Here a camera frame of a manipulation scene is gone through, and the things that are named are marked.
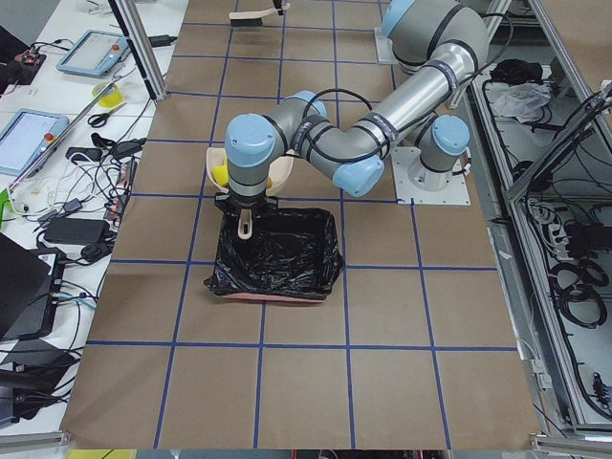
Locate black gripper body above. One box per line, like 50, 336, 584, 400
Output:
214, 189, 278, 223

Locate yellow green sponge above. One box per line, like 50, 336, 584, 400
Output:
212, 164, 230, 187

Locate white hand brush black bristles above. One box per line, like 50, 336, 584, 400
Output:
229, 1, 291, 27

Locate beige plastic dustpan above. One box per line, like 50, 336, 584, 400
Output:
205, 146, 295, 240

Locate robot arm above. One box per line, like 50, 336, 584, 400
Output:
215, 1, 490, 217

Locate black trash bag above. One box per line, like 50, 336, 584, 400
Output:
204, 208, 344, 301

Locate black scissors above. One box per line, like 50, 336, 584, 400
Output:
87, 102, 126, 129

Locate yellow tape roll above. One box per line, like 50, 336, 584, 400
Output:
92, 83, 123, 108

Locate black power adapter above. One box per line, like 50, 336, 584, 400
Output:
44, 218, 110, 245

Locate blue teach pendant far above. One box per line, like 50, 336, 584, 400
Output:
55, 30, 129, 77

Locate blue teach pendant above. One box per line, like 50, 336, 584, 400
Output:
1, 109, 69, 176
55, 30, 129, 77

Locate blue teach pendant near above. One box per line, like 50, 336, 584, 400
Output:
1, 109, 69, 176

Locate black laptop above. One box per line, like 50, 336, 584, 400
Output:
1, 235, 66, 341

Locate black cloth bundle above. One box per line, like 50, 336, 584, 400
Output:
490, 59, 543, 86

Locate white crumpled cloth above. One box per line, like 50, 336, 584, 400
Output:
492, 82, 552, 123

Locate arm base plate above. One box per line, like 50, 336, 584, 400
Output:
391, 146, 470, 207
374, 27, 403, 65

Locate aluminium frame post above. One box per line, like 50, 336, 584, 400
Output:
108, 0, 167, 101

